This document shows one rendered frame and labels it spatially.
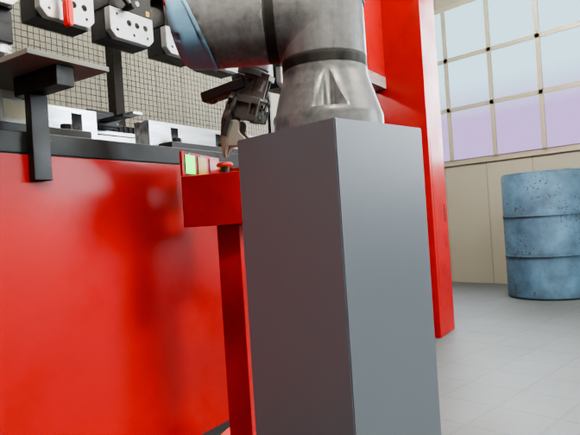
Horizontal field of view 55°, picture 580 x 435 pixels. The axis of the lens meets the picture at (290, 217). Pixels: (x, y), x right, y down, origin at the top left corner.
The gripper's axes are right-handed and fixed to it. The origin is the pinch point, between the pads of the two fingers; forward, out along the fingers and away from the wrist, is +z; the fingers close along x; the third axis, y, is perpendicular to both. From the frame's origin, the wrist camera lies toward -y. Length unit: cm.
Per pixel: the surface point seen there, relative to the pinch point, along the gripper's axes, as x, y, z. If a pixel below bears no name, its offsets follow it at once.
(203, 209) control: -5.4, 1.1, 14.0
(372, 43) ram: 167, -15, -71
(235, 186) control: -5.3, 7.5, 6.9
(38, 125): -30.2, -26.8, 4.4
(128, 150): -5.9, -21.9, 5.9
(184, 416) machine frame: 7, 5, 69
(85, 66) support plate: -29.4, -19.6, -9.5
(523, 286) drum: 300, 103, 41
